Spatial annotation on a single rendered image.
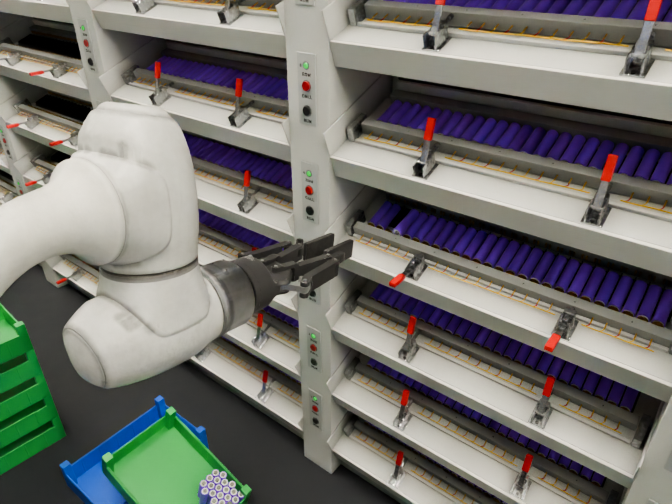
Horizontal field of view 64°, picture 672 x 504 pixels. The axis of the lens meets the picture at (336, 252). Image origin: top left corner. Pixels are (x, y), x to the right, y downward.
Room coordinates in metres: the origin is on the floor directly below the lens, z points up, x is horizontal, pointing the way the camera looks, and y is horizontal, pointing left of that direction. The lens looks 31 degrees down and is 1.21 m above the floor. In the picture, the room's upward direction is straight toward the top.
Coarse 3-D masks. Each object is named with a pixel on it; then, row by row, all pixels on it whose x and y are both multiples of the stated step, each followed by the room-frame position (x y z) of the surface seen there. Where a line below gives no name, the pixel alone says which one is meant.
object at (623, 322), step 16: (384, 240) 0.88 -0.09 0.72; (400, 240) 0.87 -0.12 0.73; (400, 256) 0.85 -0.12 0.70; (432, 256) 0.82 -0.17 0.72; (448, 256) 0.81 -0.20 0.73; (464, 272) 0.78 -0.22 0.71; (480, 272) 0.76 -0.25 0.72; (496, 272) 0.76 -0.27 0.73; (512, 288) 0.73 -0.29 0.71; (528, 288) 0.71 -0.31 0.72; (544, 288) 0.71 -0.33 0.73; (528, 304) 0.70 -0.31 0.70; (560, 304) 0.68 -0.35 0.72; (576, 304) 0.67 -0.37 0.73; (592, 304) 0.66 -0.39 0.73; (592, 320) 0.65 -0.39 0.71; (608, 320) 0.64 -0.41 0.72; (624, 320) 0.63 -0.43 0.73; (640, 320) 0.62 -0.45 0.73; (640, 336) 0.61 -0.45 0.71; (656, 336) 0.60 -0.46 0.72
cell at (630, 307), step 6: (636, 282) 0.69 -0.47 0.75; (642, 282) 0.69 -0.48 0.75; (636, 288) 0.68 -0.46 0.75; (642, 288) 0.68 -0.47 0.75; (630, 294) 0.67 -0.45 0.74; (636, 294) 0.67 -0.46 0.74; (642, 294) 0.67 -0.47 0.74; (630, 300) 0.66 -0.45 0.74; (636, 300) 0.66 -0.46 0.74; (624, 306) 0.66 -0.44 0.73; (630, 306) 0.65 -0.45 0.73; (636, 306) 0.65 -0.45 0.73; (630, 312) 0.65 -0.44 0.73
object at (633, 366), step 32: (384, 192) 1.04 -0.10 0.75; (352, 224) 0.93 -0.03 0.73; (352, 256) 0.88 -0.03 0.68; (384, 256) 0.87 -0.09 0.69; (416, 288) 0.79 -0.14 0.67; (448, 288) 0.77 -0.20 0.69; (480, 288) 0.75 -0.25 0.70; (480, 320) 0.72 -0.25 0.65; (512, 320) 0.68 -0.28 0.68; (544, 320) 0.67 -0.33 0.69; (576, 352) 0.62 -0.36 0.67; (608, 352) 0.60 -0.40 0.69; (640, 352) 0.59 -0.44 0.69; (640, 384) 0.57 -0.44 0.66
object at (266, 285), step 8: (248, 256) 0.60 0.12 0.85; (240, 264) 0.58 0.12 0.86; (248, 264) 0.58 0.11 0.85; (256, 264) 0.59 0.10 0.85; (272, 264) 0.64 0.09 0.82; (248, 272) 0.57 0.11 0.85; (256, 272) 0.57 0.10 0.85; (264, 272) 0.58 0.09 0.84; (272, 272) 0.61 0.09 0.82; (280, 272) 0.61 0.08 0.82; (288, 272) 0.62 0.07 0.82; (256, 280) 0.56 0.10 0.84; (264, 280) 0.57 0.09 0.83; (272, 280) 0.58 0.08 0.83; (280, 280) 0.59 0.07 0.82; (288, 280) 0.59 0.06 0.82; (256, 288) 0.56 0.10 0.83; (264, 288) 0.56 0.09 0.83; (272, 288) 0.57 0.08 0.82; (280, 288) 0.59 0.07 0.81; (256, 296) 0.55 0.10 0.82; (264, 296) 0.56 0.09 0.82; (272, 296) 0.57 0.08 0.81; (256, 304) 0.55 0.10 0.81; (264, 304) 0.56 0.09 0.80
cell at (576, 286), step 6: (582, 264) 0.75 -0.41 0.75; (588, 264) 0.74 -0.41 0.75; (582, 270) 0.73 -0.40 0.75; (588, 270) 0.73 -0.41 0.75; (576, 276) 0.72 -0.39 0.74; (582, 276) 0.72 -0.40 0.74; (588, 276) 0.72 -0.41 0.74; (576, 282) 0.71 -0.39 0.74; (582, 282) 0.71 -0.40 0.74; (570, 288) 0.70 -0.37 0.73; (576, 288) 0.70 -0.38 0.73; (582, 288) 0.71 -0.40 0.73; (576, 294) 0.70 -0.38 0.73
